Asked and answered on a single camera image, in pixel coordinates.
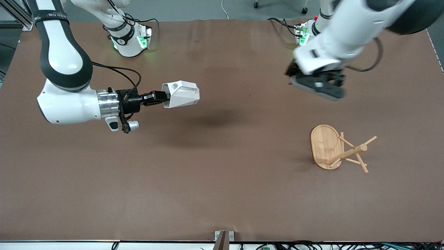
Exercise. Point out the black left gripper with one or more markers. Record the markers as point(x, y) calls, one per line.
point(338, 78)

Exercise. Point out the aluminium frame profile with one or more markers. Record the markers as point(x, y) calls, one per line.
point(20, 19)

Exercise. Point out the metal table edge bracket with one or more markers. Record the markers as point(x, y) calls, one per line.
point(223, 238)

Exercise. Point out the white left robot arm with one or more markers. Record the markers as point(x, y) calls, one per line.
point(347, 27)

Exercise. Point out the white angular cup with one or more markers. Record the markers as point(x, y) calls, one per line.
point(182, 93)

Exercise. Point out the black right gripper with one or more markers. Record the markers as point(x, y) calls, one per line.
point(132, 104)

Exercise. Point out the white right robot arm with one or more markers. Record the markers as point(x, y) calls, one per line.
point(66, 104)

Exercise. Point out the wooden cup rack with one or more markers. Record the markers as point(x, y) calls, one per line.
point(324, 142)

